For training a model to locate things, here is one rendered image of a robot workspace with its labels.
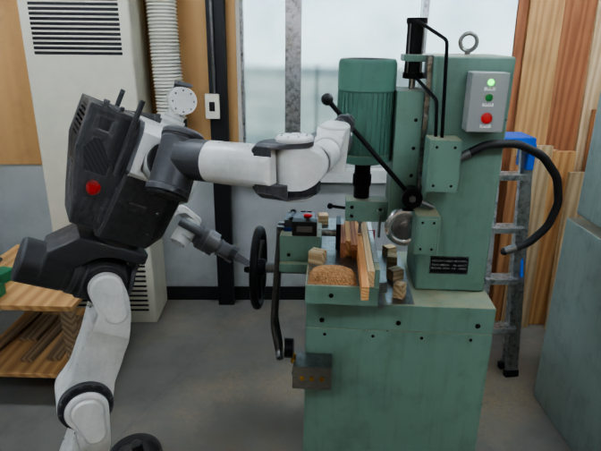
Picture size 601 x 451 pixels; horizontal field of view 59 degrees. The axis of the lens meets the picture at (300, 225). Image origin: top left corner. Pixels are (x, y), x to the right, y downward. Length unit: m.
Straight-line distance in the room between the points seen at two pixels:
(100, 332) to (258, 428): 1.11
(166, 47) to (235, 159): 1.86
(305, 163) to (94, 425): 0.94
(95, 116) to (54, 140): 1.71
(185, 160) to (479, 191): 0.92
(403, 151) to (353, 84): 0.25
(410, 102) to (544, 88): 1.61
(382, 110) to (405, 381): 0.86
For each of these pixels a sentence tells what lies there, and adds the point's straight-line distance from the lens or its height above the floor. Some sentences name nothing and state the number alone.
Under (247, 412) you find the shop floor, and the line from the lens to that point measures 2.50.
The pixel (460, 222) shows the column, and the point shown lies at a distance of 1.70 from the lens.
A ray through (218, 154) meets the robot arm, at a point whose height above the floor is 1.34.
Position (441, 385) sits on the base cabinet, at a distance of 1.83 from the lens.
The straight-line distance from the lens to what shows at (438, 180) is 1.56.
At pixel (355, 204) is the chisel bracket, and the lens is 1.72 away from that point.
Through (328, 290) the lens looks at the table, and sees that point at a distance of 1.52.
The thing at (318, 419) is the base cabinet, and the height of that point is 0.36.
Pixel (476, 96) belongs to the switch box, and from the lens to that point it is 1.56.
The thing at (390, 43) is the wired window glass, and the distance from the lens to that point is 3.13.
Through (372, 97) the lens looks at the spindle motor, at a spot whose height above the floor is 1.40.
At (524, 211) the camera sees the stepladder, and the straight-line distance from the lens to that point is 2.65.
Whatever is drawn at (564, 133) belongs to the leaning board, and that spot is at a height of 1.08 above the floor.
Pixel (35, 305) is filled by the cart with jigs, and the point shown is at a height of 0.53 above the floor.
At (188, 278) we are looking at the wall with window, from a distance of 3.38.
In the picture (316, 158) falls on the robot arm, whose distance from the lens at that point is 1.07.
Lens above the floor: 1.57
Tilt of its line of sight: 20 degrees down
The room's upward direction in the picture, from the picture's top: 1 degrees clockwise
